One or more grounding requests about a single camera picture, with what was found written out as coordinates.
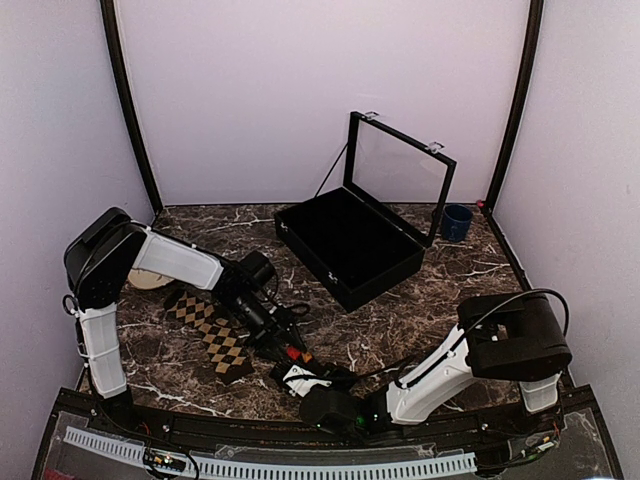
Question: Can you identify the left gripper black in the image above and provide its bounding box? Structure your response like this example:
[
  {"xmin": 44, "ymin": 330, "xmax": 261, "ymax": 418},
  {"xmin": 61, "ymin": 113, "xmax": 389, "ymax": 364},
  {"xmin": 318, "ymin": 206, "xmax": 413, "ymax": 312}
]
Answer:
[{"xmin": 218, "ymin": 291, "xmax": 307, "ymax": 366}]

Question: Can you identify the red orange argyle sock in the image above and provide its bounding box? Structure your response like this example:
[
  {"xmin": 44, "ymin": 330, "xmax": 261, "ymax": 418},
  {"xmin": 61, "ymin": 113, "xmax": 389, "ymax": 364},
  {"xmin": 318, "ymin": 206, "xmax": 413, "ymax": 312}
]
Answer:
[{"xmin": 269, "ymin": 347, "xmax": 313, "ymax": 381}]

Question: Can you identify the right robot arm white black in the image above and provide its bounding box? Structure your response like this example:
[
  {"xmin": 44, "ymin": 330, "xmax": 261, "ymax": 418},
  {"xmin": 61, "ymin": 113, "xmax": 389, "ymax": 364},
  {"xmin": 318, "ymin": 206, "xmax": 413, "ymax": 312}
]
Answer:
[{"xmin": 282, "ymin": 288, "xmax": 572, "ymax": 434}]

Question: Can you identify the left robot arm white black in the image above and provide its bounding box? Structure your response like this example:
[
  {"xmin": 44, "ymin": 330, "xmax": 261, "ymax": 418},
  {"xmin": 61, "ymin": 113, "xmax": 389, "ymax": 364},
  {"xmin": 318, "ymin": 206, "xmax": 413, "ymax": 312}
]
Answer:
[{"xmin": 63, "ymin": 207, "xmax": 306, "ymax": 436}]

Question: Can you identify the tan brown argyle sock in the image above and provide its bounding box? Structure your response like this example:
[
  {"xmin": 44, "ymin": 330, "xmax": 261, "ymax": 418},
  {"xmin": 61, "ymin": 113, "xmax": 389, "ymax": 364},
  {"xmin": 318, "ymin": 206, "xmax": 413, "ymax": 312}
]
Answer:
[{"xmin": 163, "ymin": 289, "xmax": 255, "ymax": 386}]

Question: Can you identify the black display case box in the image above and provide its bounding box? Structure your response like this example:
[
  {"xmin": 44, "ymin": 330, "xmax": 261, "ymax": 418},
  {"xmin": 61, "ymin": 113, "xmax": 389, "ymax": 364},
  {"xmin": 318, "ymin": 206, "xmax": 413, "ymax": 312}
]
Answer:
[{"xmin": 275, "ymin": 111, "xmax": 457, "ymax": 312}]

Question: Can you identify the beige round plate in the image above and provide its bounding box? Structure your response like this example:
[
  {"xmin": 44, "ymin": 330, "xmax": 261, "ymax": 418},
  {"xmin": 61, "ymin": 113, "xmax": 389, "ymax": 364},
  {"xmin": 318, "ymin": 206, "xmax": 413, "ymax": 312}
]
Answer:
[{"xmin": 127, "ymin": 269, "xmax": 174, "ymax": 290}]

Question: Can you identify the blue mug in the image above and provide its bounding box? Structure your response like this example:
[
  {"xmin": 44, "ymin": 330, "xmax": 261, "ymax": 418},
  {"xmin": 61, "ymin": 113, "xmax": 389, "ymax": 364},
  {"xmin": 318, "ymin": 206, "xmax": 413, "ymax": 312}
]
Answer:
[{"xmin": 440, "ymin": 204, "xmax": 473, "ymax": 243}]

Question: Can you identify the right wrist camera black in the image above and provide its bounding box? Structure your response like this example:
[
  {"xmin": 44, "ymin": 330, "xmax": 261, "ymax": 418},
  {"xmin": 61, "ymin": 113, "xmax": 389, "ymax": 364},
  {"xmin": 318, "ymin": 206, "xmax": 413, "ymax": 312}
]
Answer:
[{"xmin": 299, "ymin": 385, "xmax": 359, "ymax": 436}]

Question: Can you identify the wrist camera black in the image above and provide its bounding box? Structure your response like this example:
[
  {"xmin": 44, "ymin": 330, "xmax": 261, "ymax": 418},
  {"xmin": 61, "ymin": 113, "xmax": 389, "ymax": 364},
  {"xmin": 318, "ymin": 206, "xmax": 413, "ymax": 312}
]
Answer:
[
  {"xmin": 240, "ymin": 251, "xmax": 275, "ymax": 291},
  {"xmin": 299, "ymin": 385, "xmax": 359, "ymax": 436}
]

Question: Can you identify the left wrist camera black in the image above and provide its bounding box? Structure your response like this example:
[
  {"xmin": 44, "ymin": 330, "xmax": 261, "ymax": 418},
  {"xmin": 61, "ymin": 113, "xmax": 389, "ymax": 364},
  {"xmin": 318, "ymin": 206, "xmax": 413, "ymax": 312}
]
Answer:
[{"xmin": 240, "ymin": 251, "xmax": 275, "ymax": 291}]

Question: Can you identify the white slotted cable duct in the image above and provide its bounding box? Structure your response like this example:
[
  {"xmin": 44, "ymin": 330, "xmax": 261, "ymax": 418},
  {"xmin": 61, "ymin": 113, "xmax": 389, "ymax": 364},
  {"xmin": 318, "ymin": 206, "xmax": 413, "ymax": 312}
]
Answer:
[{"xmin": 63, "ymin": 426, "xmax": 477, "ymax": 479}]

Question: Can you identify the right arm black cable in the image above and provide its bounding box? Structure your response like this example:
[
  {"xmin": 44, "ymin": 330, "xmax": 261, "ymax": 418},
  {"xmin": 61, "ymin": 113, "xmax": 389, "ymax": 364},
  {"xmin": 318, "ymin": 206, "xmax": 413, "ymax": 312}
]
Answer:
[{"xmin": 464, "ymin": 288, "xmax": 570, "ymax": 341}]

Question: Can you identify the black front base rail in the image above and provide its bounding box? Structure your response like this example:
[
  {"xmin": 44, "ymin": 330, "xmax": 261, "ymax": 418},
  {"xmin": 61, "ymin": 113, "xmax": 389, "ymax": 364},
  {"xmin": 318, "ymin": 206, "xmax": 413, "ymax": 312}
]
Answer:
[{"xmin": 32, "ymin": 386, "xmax": 623, "ymax": 479}]

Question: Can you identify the left black frame post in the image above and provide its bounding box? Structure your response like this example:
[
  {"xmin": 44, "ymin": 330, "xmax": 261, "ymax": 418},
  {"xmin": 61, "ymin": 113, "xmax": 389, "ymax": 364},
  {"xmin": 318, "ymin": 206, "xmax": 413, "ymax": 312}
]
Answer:
[{"xmin": 99, "ymin": 0, "xmax": 164, "ymax": 216}]

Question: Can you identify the black frame post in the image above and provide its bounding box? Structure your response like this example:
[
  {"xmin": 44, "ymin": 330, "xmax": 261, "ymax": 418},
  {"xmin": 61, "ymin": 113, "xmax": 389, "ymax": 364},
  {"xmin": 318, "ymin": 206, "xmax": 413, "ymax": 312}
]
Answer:
[
  {"xmin": 99, "ymin": 0, "xmax": 164, "ymax": 216},
  {"xmin": 484, "ymin": 0, "xmax": 544, "ymax": 215}
]

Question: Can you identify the right black frame post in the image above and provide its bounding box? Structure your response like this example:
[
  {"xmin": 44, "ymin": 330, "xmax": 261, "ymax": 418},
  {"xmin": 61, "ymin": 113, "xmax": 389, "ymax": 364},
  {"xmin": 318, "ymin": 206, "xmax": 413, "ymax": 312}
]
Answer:
[{"xmin": 484, "ymin": 0, "xmax": 544, "ymax": 215}]

